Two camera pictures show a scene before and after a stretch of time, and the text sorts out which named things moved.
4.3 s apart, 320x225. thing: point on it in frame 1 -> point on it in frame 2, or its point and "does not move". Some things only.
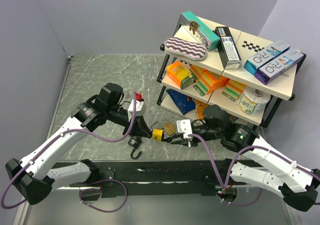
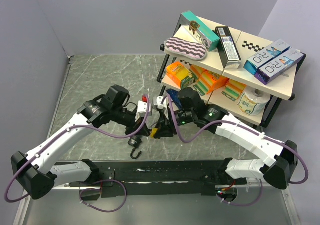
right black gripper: (188, 142) -> (166, 127)
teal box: (200, 30) does not move
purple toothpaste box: (265, 74) does not move
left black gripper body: (126, 128) does not move
